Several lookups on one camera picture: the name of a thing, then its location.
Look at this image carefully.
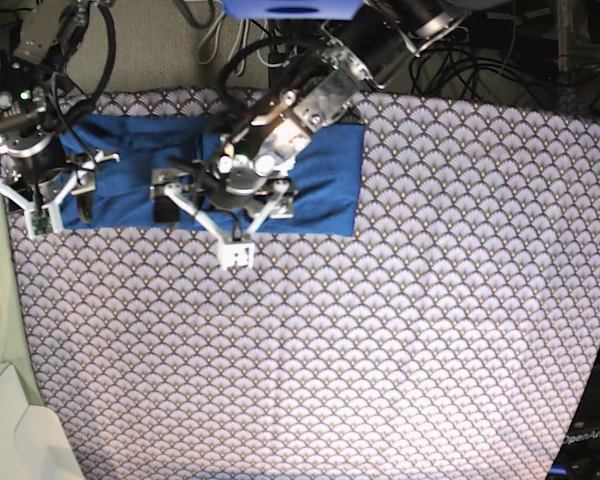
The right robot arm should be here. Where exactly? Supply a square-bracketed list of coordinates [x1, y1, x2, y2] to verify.
[0, 1, 117, 231]

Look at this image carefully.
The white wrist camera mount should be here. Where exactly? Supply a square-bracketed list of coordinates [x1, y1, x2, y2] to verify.
[0, 150, 120, 240]
[150, 168, 278, 270]

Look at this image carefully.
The fan-patterned tablecloth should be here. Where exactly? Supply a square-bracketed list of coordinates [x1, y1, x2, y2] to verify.
[9, 94, 600, 479]

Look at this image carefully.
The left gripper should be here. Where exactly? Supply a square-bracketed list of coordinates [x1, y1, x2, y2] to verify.
[152, 154, 298, 225]

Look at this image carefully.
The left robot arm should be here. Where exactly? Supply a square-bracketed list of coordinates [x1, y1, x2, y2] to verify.
[150, 1, 468, 231]

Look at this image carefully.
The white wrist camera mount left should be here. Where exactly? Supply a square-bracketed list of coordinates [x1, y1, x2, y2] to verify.
[150, 168, 278, 270]

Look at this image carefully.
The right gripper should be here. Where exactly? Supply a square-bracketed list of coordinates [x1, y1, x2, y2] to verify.
[0, 130, 95, 223]

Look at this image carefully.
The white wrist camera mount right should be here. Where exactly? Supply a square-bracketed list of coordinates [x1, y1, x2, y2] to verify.
[0, 150, 120, 240]

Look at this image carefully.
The blue T-shirt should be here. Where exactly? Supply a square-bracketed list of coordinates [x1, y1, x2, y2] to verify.
[61, 115, 365, 237]

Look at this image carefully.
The blue box top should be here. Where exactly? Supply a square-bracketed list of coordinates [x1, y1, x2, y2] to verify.
[222, 0, 364, 20]

